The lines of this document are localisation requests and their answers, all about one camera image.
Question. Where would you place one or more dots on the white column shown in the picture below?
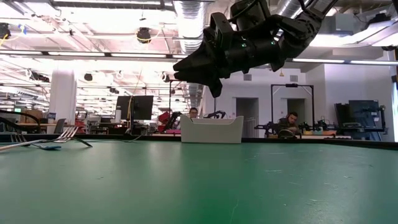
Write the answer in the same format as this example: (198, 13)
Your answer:
(62, 99)

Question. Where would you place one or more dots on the black metal frame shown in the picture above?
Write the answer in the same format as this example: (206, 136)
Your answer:
(170, 99)
(292, 85)

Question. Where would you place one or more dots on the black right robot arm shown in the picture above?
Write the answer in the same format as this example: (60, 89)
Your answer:
(301, 28)

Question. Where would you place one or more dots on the long overhead light bar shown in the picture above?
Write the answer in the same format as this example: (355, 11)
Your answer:
(136, 55)

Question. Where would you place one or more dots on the background robot station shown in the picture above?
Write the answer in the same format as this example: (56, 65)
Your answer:
(267, 127)

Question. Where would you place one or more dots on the black monitor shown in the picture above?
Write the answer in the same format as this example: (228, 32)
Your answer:
(140, 107)

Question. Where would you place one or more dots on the wall air vent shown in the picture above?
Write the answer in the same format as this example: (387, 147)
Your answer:
(247, 77)
(293, 78)

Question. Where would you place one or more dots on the cardboard box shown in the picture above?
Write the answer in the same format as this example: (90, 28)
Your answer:
(31, 116)

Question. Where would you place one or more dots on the white plastic bin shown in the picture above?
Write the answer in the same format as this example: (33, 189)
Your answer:
(211, 130)

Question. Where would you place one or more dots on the grey office chair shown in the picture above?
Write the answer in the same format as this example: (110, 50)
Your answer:
(59, 126)

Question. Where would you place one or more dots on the grey door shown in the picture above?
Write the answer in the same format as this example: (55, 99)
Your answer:
(296, 105)
(248, 112)

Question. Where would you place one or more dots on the black ceiling mounted device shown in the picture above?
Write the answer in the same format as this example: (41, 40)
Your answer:
(4, 31)

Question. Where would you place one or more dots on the black background robot arm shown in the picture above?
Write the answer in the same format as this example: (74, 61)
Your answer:
(217, 114)

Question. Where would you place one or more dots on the black dome ceiling camera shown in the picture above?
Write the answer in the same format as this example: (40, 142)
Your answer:
(143, 35)

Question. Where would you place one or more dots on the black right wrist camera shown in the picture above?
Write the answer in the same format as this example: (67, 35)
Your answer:
(222, 26)

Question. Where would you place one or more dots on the black equipment workstation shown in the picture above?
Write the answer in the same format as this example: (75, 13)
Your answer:
(360, 112)

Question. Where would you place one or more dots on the red chair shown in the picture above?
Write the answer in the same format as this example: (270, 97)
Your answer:
(163, 117)

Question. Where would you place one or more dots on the person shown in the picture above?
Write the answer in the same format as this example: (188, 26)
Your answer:
(290, 119)
(193, 113)

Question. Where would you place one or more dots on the green table mat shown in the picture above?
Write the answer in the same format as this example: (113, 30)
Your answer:
(186, 186)

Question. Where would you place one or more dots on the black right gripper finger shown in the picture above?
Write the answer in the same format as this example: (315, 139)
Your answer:
(202, 57)
(208, 76)

